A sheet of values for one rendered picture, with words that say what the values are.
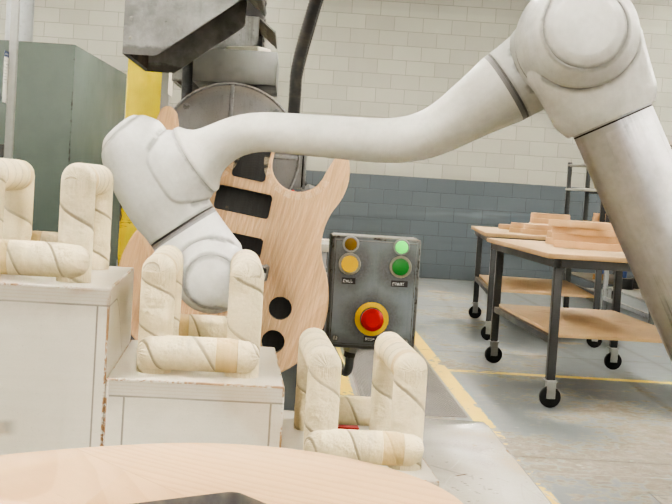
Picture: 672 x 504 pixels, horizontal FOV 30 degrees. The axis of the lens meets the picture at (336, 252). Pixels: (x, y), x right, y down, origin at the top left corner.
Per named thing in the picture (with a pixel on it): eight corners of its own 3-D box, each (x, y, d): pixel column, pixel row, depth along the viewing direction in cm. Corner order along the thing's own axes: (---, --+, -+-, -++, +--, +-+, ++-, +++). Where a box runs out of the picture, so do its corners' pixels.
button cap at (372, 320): (359, 328, 223) (360, 306, 223) (381, 330, 223) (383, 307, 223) (360, 331, 219) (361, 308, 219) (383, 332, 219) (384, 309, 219)
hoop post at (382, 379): (366, 428, 138) (372, 343, 137) (395, 429, 138) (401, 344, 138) (370, 434, 135) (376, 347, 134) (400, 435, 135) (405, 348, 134)
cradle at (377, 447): (301, 457, 119) (303, 424, 119) (419, 462, 120) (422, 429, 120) (304, 465, 116) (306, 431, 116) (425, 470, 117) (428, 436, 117)
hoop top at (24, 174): (5, 188, 133) (6, 158, 133) (36, 190, 133) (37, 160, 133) (-35, 190, 113) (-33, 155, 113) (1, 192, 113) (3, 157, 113)
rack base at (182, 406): (121, 421, 139) (126, 339, 139) (270, 428, 141) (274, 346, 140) (100, 480, 112) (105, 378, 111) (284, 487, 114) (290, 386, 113)
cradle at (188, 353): (136, 365, 117) (138, 331, 117) (258, 371, 119) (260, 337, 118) (134, 370, 114) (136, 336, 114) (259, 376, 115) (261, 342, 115)
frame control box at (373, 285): (292, 358, 246) (300, 227, 245) (401, 365, 247) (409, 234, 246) (292, 378, 222) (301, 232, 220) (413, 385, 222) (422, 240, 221)
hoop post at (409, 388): (385, 462, 121) (391, 366, 121) (418, 464, 121) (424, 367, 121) (390, 470, 118) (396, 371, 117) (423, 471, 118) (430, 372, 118)
